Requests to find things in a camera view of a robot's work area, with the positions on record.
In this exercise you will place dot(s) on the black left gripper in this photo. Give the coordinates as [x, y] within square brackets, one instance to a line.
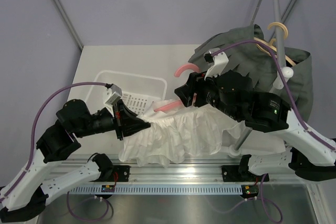
[126, 120]

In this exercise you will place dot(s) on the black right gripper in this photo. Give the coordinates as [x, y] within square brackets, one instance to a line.
[196, 83]

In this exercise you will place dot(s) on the white skirt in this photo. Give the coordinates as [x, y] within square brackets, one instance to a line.
[178, 133]

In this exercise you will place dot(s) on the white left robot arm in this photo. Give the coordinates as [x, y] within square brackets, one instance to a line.
[33, 193]

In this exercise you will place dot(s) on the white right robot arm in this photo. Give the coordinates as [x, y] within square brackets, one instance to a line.
[311, 156]

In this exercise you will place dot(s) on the grey pleated skirt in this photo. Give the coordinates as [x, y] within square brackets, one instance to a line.
[249, 61]

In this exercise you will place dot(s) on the beige wooden hanger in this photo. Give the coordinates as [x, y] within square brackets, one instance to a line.
[273, 40]

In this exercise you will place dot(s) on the white plastic basket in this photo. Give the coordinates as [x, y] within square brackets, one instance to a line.
[139, 91]

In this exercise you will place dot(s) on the white rack base foot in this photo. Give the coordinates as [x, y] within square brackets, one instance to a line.
[231, 152]

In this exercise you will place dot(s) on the grey clothes rack pole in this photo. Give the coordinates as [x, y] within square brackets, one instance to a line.
[258, 143]

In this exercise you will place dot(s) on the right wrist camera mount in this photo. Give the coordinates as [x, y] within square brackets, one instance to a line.
[216, 63]

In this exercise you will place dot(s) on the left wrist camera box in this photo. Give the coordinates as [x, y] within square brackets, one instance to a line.
[112, 95]

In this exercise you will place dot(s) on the aluminium mounting rail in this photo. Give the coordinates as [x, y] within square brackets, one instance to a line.
[191, 171]

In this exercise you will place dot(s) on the white slotted cable duct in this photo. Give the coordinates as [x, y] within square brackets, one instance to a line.
[158, 190]

